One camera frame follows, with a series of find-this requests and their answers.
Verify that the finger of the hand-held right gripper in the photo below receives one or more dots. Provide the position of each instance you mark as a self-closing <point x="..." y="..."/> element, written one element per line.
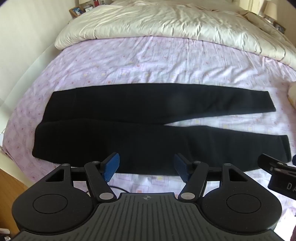
<point x="268" y="162"/>

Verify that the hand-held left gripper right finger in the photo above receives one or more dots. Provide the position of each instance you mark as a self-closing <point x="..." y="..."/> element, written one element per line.
<point x="181" y="166"/>

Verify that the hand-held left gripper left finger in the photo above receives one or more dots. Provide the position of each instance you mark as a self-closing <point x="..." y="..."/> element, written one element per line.
<point x="112" y="165"/>

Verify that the black pants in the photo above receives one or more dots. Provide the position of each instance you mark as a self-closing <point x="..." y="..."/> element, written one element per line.
<point x="115" y="129"/>

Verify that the cream pillow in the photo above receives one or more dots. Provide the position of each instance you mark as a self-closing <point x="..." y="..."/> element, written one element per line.
<point x="292" y="93"/>

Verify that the purple patterned bed sheet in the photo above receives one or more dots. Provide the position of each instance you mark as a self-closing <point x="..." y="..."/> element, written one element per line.
<point x="138" y="60"/>

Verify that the cream duvet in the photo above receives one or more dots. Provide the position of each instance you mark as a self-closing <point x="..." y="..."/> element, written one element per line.
<point x="173" y="20"/>

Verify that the table lamp with cream shade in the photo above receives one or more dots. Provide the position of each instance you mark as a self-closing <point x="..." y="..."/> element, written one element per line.
<point x="272" y="11"/>

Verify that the small table clock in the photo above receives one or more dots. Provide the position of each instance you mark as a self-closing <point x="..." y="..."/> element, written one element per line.
<point x="87" y="8"/>

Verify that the red candle jar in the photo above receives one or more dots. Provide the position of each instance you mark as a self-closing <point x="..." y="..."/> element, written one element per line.
<point x="95" y="2"/>

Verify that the white bed frame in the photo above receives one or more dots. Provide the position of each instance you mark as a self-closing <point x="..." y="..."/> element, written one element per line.
<point x="13" y="162"/>

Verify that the dark picture frame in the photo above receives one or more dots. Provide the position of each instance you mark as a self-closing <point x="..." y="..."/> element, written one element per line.
<point x="280" y="27"/>

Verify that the wooden picture frame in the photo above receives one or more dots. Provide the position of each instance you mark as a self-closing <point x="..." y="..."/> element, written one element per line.
<point x="76" y="12"/>

